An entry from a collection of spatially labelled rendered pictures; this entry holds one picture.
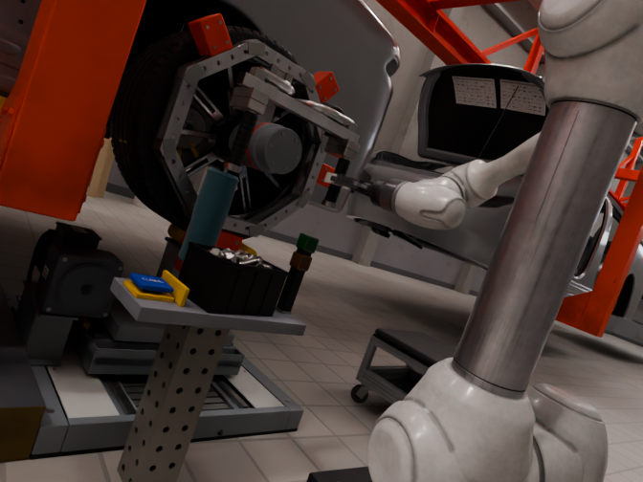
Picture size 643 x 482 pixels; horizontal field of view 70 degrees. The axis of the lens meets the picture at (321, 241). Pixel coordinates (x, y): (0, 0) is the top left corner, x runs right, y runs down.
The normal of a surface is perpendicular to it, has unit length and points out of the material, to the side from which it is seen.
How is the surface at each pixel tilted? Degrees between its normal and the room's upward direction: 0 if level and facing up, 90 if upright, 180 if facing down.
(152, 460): 90
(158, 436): 90
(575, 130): 94
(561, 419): 54
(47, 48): 90
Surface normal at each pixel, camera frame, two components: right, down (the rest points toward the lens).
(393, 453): -0.93, -0.08
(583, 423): 0.18, -0.48
